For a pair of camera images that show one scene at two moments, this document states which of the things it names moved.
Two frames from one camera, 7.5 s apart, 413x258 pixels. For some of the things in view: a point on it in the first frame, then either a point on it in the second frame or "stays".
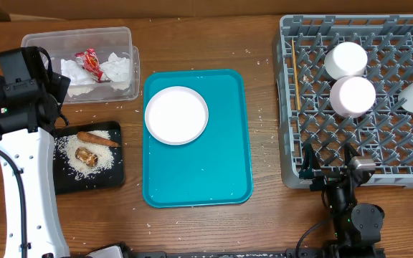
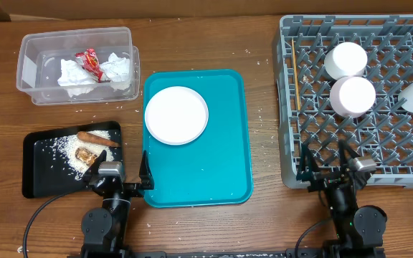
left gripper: (58, 87) -> (135, 190)
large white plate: (176, 115) stays
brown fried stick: (95, 138) stays
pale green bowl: (345, 59) stays
